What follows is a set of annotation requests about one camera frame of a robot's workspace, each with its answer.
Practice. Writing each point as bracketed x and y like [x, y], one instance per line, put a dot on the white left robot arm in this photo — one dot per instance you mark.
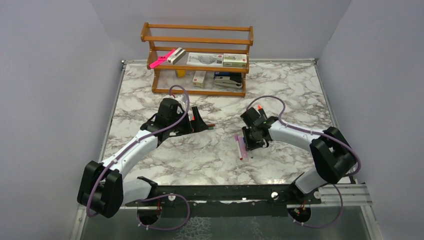
[103, 189]

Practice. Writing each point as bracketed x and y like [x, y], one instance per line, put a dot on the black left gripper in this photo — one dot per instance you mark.
[198, 125]

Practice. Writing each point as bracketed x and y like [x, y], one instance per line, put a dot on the green white staples box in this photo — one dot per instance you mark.
[235, 60]

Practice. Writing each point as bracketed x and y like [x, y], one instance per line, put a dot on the pink cap white marker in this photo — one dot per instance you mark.
[238, 147]

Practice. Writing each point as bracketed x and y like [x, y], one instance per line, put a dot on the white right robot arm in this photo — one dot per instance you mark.
[331, 154]

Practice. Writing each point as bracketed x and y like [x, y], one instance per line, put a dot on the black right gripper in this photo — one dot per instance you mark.
[250, 144]

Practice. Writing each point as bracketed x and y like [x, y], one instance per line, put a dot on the yellow small block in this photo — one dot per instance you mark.
[180, 73]

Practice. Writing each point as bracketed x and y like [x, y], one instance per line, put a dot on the black grey stapler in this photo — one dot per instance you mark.
[228, 79]

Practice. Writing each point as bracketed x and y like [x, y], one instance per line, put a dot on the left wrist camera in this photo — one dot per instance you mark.
[182, 99]

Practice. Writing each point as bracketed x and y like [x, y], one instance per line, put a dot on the small white red box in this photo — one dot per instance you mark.
[199, 78]

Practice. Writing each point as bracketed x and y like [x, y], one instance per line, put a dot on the wooden two-tier shelf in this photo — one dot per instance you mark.
[162, 38]

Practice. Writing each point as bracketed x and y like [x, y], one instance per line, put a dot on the pink highlighter pen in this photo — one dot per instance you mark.
[242, 148]

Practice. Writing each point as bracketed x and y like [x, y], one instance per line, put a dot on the black front mounting rail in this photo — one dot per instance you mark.
[216, 201]

